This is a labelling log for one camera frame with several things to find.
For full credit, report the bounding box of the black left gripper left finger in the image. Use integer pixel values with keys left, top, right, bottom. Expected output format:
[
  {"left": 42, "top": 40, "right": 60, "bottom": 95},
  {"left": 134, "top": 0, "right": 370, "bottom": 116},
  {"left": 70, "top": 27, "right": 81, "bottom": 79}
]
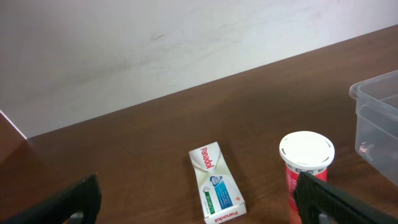
[{"left": 1, "top": 174, "right": 102, "bottom": 224}]

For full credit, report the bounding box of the clear plastic container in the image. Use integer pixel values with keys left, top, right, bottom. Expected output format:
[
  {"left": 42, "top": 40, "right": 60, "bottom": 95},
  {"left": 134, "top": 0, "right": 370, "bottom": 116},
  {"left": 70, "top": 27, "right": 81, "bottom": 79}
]
[{"left": 349, "top": 70, "right": 397, "bottom": 184}]

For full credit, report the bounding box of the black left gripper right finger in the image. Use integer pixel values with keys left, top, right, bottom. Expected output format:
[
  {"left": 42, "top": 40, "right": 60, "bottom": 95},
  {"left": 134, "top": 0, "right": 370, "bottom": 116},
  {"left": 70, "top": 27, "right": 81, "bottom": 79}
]
[{"left": 294, "top": 172, "right": 397, "bottom": 224}]

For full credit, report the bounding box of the orange tube white cap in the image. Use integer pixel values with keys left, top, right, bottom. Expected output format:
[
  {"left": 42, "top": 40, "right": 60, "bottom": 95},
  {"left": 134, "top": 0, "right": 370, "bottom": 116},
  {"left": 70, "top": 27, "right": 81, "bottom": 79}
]
[{"left": 279, "top": 131, "right": 335, "bottom": 224}]

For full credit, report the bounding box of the white Panadol box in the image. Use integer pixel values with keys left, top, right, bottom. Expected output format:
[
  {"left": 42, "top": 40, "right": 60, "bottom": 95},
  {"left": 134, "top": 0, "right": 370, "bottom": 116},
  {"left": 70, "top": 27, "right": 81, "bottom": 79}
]
[{"left": 189, "top": 142, "right": 247, "bottom": 224}]

